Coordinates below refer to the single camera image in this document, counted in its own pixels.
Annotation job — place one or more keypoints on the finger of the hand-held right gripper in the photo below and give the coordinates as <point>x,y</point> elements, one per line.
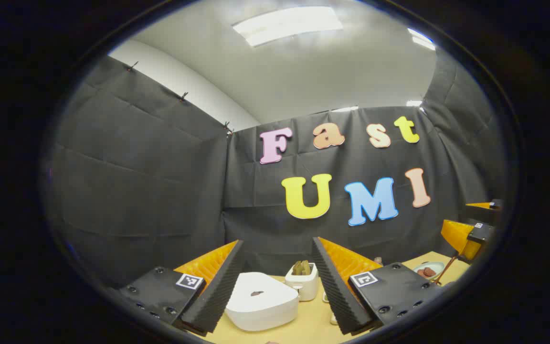
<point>494,204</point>
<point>480,233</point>

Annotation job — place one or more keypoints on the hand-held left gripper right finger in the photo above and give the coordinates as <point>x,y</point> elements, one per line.
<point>334,286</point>

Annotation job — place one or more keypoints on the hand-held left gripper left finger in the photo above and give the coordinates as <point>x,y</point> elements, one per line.
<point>222,286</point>

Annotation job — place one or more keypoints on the white rice cooker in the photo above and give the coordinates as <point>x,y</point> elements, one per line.
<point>260,301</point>

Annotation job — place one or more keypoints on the brown wooden spoon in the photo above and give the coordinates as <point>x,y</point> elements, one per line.
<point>447,268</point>

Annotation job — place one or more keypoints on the white toaster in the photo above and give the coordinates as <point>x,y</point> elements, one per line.
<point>306,286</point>

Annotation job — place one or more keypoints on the brown bread slice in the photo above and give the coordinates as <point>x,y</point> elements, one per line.
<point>301,268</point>

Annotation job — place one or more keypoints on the light green plate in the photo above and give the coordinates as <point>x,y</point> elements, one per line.
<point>435,266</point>

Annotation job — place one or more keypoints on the red-brown meat slices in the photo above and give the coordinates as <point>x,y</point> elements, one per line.
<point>428,272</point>

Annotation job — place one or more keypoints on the small black clip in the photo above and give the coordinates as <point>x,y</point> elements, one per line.
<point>183,96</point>
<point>227,128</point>
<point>132,65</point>

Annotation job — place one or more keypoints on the small ceiling light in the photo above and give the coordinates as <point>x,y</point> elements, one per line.
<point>422,40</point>

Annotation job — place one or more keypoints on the large ceiling light panel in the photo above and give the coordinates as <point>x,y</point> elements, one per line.
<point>287,25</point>

